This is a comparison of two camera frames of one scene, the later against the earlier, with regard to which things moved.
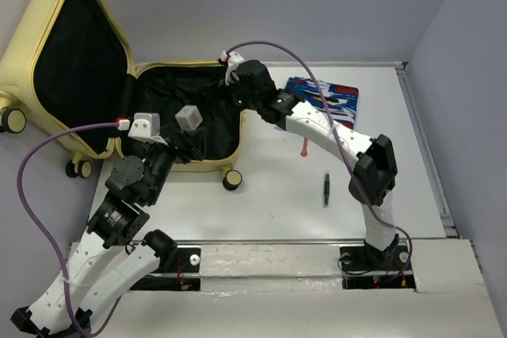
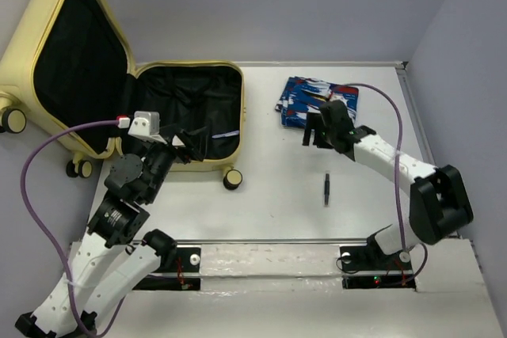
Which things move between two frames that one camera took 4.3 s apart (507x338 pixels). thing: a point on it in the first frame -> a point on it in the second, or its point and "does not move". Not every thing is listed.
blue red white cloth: (341, 100) does not move
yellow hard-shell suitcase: (67, 66) does not move
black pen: (326, 188) does not move
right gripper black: (225, 90) -> (313, 121)
